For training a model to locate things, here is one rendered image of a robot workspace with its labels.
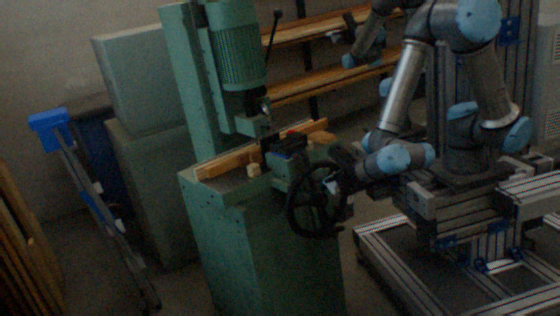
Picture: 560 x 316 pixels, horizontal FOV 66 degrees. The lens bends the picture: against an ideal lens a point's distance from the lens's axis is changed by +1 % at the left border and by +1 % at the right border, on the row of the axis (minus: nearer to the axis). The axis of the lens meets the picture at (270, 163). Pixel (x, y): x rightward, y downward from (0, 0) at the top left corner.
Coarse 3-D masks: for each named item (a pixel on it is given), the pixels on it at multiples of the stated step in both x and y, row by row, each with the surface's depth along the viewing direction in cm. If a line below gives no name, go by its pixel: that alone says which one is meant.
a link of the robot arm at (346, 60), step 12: (384, 0) 174; (396, 0) 173; (372, 12) 182; (384, 12) 178; (372, 24) 185; (360, 36) 194; (372, 36) 191; (360, 48) 197; (348, 60) 204; (360, 60) 204
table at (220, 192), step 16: (320, 144) 173; (224, 176) 160; (240, 176) 158; (256, 176) 155; (272, 176) 158; (208, 192) 156; (224, 192) 148; (240, 192) 151; (256, 192) 156; (224, 208) 149
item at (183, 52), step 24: (192, 0) 161; (168, 24) 171; (192, 24) 162; (168, 48) 180; (192, 48) 165; (192, 72) 170; (192, 96) 178; (192, 120) 187; (216, 144) 181; (240, 144) 188
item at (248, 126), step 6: (240, 114) 172; (258, 114) 167; (240, 120) 168; (246, 120) 164; (252, 120) 162; (258, 120) 163; (264, 120) 164; (240, 126) 170; (246, 126) 166; (252, 126) 162; (258, 126) 163; (240, 132) 172; (246, 132) 168; (252, 132) 164; (258, 132) 164; (264, 132) 166
